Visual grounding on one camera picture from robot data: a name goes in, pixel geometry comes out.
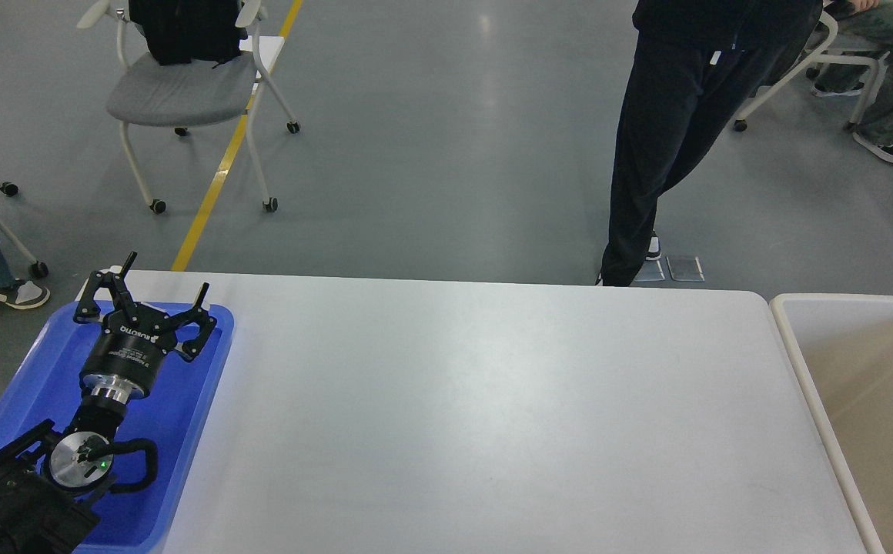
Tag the blue plastic tray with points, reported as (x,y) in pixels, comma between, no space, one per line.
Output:
(46,386)

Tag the grey white wheeled chair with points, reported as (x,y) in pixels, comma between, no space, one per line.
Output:
(180,97)

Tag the metal floor plate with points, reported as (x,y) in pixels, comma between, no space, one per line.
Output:
(685,268)
(651,272)

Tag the left metal floor plate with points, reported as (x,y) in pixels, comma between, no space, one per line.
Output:
(651,272)

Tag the right metal floor plate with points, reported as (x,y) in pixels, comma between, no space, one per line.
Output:
(685,268)

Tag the beige plastic bin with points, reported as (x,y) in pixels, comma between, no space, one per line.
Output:
(841,347)

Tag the standing person in black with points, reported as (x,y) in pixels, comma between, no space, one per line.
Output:
(694,64)

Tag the seated person top right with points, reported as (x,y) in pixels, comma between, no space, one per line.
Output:
(885,69)

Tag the black backpack on chair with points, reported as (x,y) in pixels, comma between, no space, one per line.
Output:
(179,32)

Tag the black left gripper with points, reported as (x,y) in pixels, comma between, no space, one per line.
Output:
(129,345)

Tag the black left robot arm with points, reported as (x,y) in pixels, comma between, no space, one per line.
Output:
(98,427)

